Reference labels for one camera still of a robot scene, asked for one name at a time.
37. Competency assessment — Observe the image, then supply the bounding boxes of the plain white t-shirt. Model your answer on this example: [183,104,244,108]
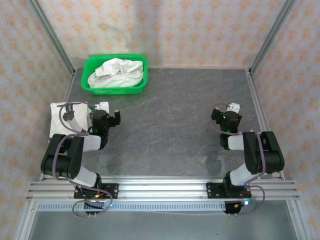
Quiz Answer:
[87,57,146,89]

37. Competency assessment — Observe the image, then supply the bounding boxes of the green plastic basket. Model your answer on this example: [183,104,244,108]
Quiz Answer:
[80,54,149,96]

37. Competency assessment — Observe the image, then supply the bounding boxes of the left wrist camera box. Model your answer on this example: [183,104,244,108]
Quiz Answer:
[98,101,110,114]

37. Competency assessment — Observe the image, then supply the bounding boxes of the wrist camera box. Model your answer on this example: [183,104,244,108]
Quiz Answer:
[229,101,241,114]
[98,101,110,114]

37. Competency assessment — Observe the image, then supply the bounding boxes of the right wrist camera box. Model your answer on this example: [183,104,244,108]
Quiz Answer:
[229,101,241,114]

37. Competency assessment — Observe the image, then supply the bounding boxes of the aluminium table side rail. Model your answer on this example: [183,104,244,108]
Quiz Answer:
[39,71,76,181]
[246,69,285,180]

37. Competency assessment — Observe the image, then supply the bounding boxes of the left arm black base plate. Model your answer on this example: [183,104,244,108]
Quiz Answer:
[73,183,119,200]

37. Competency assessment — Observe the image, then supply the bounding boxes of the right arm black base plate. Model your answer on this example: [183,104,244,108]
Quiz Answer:
[206,181,252,200]

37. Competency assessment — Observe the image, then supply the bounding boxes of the aluminium mounting rail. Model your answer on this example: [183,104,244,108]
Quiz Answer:
[26,176,300,201]

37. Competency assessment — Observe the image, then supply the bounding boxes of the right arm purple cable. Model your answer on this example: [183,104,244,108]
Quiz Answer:
[209,102,266,216]

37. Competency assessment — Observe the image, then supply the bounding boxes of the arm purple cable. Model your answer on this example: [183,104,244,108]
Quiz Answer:
[53,101,114,219]
[209,102,266,216]

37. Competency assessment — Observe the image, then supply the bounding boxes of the black cable clamp bracket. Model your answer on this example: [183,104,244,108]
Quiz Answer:
[223,201,241,216]

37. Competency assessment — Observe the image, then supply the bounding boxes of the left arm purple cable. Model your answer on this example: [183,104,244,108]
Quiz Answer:
[53,101,114,219]

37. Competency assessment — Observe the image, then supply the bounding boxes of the aluminium frame post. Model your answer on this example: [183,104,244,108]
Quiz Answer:
[249,0,298,75]
[27,0,76,75]

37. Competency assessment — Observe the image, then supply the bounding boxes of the slotted grey cable duct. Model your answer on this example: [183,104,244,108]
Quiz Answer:
[37,201,227,213]

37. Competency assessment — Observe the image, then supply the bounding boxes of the aluminium frame leg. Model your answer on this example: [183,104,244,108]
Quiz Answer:
[13,199,38,240]
[284,199,309,240]

